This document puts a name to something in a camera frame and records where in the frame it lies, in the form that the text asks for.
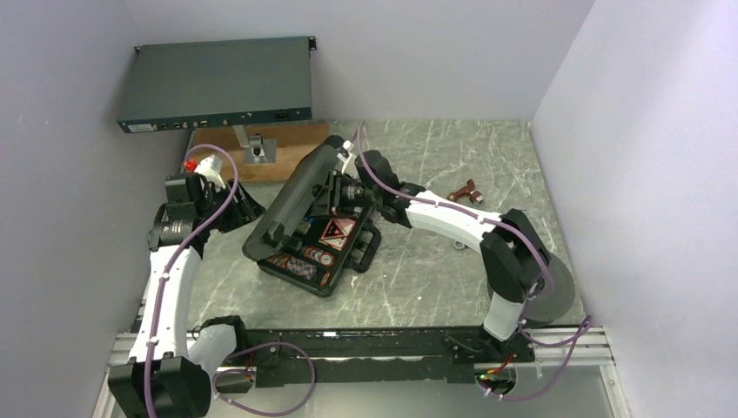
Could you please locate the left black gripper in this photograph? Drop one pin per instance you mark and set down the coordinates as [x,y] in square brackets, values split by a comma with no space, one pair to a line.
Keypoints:
[244,211]

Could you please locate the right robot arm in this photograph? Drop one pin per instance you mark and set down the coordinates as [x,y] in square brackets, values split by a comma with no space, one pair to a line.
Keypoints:
[516,262]

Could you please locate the wooden board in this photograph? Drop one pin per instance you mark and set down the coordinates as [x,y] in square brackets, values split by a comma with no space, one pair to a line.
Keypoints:
[294,142]

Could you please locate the red white loose chips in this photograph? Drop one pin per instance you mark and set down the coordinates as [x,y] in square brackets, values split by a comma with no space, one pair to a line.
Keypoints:
[323,257]

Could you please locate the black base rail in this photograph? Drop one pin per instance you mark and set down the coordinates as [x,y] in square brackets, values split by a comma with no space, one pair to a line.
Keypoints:
[454,354]

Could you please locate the grey metal bracket stand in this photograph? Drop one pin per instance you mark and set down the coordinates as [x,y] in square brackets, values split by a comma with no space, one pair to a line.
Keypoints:
[257,149]

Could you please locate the red yellow blue chip stack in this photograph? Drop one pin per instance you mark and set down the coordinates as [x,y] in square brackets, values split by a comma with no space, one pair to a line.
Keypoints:
[280,260]

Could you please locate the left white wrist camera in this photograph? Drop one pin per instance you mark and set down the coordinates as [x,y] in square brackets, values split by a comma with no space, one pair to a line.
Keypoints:
[209,167]

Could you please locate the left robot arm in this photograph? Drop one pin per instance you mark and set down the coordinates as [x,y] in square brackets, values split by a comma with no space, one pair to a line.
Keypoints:
[165,376]

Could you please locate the dark grey disc weight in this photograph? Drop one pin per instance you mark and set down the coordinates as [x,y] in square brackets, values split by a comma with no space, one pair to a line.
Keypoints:
[551,306]

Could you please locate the orange blue chip stack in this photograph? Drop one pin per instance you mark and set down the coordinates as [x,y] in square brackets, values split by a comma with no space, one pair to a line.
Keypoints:
[301,269]

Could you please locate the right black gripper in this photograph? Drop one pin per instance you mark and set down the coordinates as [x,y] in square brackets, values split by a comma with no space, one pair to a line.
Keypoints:
[339,187]

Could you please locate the dark green rack unit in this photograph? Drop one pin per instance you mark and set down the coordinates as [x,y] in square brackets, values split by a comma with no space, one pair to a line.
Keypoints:
[218,83]

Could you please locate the black poker chip case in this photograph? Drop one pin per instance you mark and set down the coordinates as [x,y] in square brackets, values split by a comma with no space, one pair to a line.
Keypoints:
[299,214]

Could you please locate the red card deck box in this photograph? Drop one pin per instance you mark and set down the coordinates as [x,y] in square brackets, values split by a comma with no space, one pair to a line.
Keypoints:
[338,244]

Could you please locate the brown pipe fitting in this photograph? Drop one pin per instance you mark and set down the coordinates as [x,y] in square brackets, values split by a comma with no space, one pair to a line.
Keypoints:
[469,191]

